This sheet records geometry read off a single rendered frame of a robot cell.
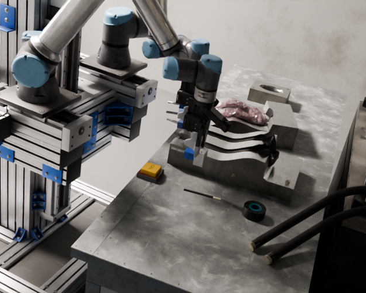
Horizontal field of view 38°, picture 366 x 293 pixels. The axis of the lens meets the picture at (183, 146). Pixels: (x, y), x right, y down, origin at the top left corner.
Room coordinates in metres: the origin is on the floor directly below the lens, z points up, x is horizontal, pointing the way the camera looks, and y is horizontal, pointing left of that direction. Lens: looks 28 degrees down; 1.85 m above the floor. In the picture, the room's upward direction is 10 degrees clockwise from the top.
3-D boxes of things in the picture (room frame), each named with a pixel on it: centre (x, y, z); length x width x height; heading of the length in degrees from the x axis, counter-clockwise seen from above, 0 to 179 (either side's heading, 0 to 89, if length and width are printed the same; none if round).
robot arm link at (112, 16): (2.17, 0.36, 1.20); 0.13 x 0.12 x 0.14; 134
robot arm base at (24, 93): (1.70, 0.55, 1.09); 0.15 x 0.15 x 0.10
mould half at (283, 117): (2.23, -0.23, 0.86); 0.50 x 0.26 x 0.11; 93
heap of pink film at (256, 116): (2.22, -0.23, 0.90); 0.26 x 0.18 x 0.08; 93
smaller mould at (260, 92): (2.65, -0.41, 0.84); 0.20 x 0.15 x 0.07; 75
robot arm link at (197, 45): (1.99, 0.01, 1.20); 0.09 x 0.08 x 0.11; 44
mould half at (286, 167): (1.86, -0.22, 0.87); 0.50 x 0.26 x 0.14; 75
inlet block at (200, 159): (1.67, -0.02, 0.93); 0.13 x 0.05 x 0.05; 76
